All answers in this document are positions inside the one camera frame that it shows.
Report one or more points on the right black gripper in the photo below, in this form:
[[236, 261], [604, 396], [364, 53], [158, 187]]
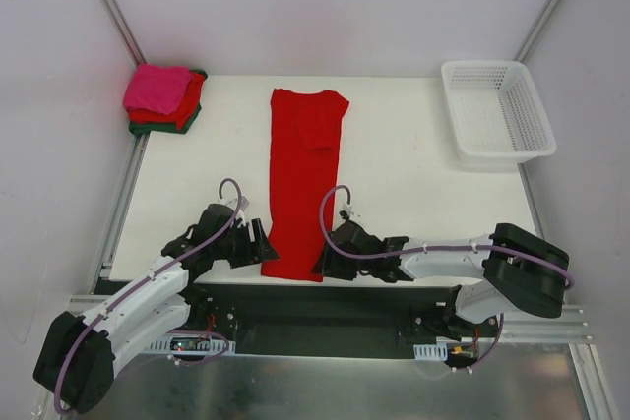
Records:
[[342, 255]]

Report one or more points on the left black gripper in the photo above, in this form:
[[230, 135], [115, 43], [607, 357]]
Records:
[[251, 243]]

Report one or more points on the red t shirt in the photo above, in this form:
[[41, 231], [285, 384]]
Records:
[[189, 104], [306, 133]]

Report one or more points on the white plastic basket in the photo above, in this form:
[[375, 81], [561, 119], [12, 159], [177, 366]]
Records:
[[496, 114]]

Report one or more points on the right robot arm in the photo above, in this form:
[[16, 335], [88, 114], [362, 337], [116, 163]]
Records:
[[507, 270]]

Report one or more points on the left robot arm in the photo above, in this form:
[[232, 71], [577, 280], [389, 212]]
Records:
[[83, 354]]

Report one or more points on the folded red t shirt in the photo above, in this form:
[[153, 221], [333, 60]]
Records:
[[189, 104]]

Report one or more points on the folded green t shirt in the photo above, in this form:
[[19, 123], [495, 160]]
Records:
[[137, 129]]

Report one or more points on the folded pink t shirt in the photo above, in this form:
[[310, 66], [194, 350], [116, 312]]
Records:
[[156, 89]]

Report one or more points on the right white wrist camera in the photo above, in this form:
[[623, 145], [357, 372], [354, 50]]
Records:
[[348, 213]]

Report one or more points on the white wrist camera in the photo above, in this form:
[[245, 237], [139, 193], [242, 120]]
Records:
[[241, 204], [348, 213]]

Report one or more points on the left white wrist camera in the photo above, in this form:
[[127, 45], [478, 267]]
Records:
[[241, 204]]

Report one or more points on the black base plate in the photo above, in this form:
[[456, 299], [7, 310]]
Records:
[[329, 321]]

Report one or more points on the left grey cable duct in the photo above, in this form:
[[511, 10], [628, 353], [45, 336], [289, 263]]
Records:
[[188, 346]]

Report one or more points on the grey cable duct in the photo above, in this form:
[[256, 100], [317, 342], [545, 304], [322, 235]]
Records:
[[188, 346], [431, 352]]

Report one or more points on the right grey cable duct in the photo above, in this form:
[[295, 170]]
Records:
[[431, 352]]

